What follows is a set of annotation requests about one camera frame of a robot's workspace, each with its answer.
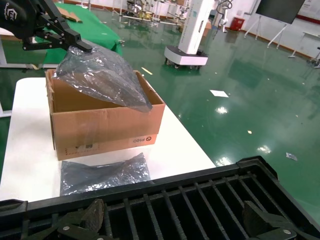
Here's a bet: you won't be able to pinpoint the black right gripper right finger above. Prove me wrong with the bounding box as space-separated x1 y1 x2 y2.
243 199 320 240

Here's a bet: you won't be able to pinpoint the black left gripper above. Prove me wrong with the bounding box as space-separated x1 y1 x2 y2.
0 0 94 54

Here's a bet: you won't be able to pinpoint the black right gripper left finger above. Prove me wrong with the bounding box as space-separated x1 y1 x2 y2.
56 198 111 240

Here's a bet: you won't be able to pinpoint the silver anti-static bag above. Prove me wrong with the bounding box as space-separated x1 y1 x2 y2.
51 44 153 115
59 152 152 197

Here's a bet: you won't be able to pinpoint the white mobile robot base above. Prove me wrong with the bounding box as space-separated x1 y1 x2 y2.
163 0 210 71

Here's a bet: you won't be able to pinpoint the black slotted plastic container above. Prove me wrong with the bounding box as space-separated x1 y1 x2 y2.
0 155 320 240

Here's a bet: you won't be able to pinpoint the brown cardboard box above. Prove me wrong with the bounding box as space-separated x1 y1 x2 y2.
44 69 166 162

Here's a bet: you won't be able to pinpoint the red box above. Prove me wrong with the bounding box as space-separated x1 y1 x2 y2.
229 16 245 32

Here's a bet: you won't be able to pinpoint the cardboard scraps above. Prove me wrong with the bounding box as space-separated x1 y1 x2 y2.
55 6 84 25

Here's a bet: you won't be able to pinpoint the green cloth table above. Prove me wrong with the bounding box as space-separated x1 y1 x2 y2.
34 2 124 70

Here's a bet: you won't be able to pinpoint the white pipe rack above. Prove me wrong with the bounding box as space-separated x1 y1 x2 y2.
119 0 192 27

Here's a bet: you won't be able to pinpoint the white paper sheet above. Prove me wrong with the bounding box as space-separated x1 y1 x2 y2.
209 89 230 99

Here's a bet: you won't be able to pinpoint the black stool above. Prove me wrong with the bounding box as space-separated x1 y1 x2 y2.
308 46 320 69

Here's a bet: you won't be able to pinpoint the white table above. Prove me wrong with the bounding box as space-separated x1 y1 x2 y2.
287 31 320 59

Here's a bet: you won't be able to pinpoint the black screen on white stand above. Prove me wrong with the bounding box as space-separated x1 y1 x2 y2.
243 0 306 50

